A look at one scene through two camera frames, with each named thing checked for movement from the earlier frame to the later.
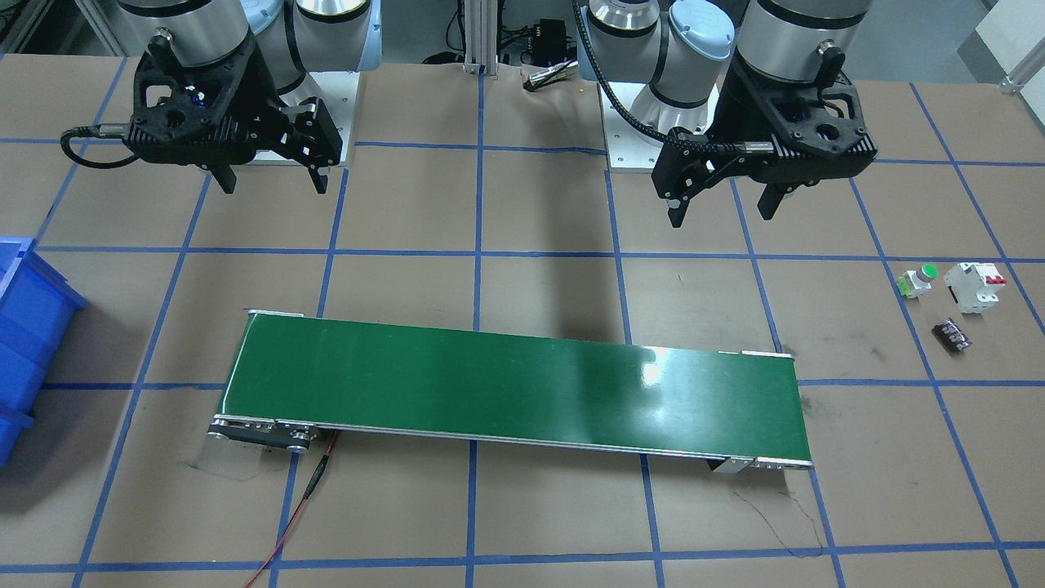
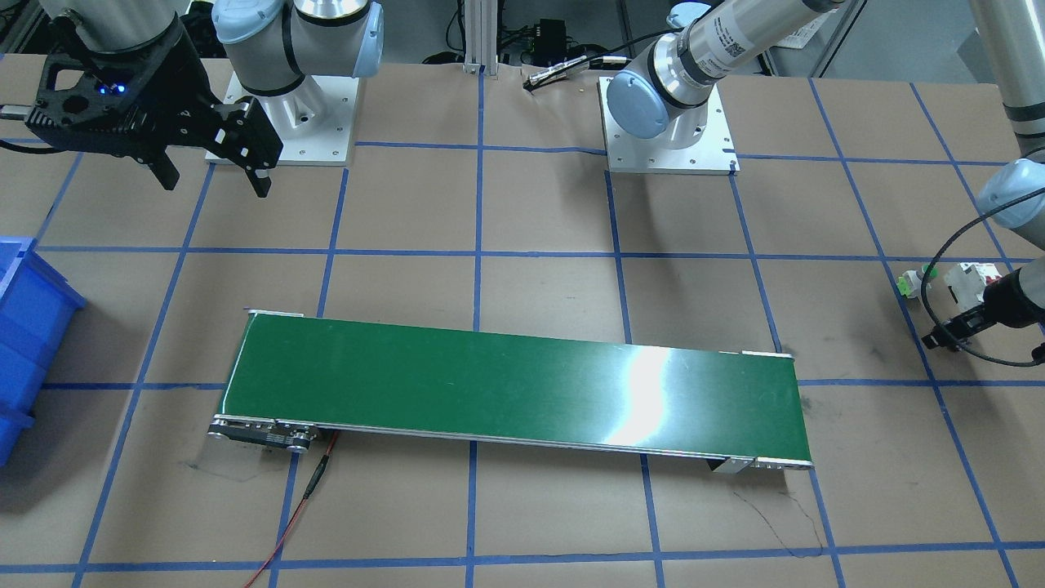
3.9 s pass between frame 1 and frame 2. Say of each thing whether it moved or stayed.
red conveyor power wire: stayed
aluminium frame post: stayed
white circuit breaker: stayed
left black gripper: moved
